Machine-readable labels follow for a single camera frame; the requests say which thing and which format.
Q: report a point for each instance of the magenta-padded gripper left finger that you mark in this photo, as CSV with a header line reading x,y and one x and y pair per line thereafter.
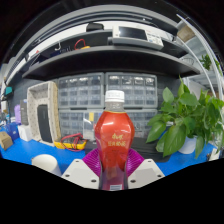
x,y
79,173

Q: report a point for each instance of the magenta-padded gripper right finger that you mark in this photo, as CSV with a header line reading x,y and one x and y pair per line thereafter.
x,y
146,173

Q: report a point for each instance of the red drink bottle white cap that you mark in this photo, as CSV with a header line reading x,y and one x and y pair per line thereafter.
x,y
114,133

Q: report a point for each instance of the grey parts drawer cabinet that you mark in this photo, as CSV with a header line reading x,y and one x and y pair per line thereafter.
x,y
71,121
133,88
80,90

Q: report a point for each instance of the clear parts drawer cabinet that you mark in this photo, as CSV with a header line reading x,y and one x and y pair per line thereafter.
x,y
143,116

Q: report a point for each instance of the green plant in white pot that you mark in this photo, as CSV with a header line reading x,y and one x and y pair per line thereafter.
x,y
180,126

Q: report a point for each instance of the black speaker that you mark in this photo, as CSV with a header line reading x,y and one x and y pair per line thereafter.
x,y
44,123

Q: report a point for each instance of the white carton box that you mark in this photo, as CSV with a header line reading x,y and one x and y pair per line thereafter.
x,y
25,132

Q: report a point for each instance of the white charger block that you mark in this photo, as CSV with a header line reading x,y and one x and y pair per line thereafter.
x,y
213,155

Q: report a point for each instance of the blue box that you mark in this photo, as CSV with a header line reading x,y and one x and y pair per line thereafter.
x,y
13,130

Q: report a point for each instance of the dark grey carton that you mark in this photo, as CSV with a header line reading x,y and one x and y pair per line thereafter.
x,y
24,111

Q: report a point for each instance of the white perforated bin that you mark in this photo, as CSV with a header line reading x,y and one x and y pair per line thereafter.
x,y
33,100

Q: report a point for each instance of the teal box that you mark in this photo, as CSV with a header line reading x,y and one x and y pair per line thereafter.
x,y
8,91

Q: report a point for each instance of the black workbench shelf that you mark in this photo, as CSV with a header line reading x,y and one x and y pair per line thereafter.
x,y
110,63

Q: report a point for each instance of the yellow tool with red leads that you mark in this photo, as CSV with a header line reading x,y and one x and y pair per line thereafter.
x,y
85,47

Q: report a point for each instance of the white shelf unit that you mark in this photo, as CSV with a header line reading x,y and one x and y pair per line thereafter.
x,y
208,61

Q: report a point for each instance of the white oscilloscope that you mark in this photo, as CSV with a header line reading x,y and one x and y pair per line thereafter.
x,y
133,33

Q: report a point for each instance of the black pouch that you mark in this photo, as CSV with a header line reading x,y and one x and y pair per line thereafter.
x,y
95,27

